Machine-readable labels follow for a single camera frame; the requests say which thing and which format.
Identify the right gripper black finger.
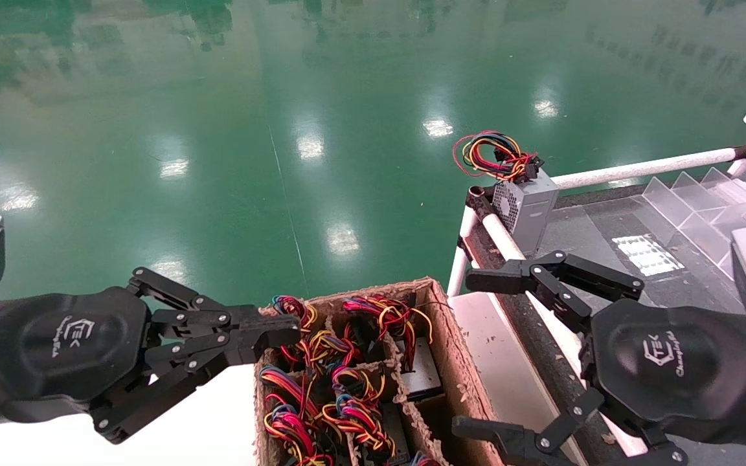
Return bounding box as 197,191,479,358
466,250,646,332
452,387,688,466

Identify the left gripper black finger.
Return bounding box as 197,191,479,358
91,335,301,445
128,267,301,341

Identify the gray power supply with wires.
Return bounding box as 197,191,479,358
452,131,560,256
341,294,445,401

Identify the white pipe rack frame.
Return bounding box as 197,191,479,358
447,139,746,458

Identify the clear acrylic divider tray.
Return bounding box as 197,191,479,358
642,167,746,280

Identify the brown cardboard divider box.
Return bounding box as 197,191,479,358
253,277,510,466

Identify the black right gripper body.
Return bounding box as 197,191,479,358
590,299,746,449

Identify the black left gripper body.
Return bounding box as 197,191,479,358
0,287,155,423

